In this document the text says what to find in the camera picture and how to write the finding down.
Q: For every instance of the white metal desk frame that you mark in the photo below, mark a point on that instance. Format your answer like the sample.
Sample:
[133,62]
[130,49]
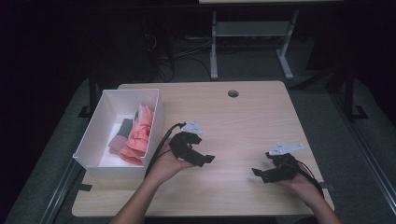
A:
[249,28]

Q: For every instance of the aluminium rail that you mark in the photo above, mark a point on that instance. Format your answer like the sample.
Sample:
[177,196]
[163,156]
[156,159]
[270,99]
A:
[367,149]
[59,193]

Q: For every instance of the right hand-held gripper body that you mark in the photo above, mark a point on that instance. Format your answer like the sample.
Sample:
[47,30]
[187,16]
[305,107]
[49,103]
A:
[285,168]

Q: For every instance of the black table bracket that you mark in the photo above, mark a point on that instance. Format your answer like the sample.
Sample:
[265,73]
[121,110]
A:
[327,186]
[84,187]

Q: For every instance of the person's right hand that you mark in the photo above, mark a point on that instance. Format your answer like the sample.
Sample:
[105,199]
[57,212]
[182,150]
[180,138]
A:
[303,186]

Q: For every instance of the black metal stand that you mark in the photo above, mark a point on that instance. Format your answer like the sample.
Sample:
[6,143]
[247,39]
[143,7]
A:
[349,93]
[92,90]

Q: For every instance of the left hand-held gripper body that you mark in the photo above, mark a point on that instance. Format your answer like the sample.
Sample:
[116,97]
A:
[182,146]

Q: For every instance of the person's left hand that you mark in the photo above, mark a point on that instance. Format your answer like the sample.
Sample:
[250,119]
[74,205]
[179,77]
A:
[166,165]

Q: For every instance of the pink and grey knit glove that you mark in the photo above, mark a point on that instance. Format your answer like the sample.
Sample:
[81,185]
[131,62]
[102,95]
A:
[120,144]

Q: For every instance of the white storage box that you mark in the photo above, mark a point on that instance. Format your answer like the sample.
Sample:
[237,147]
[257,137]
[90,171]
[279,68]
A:
[93,137]

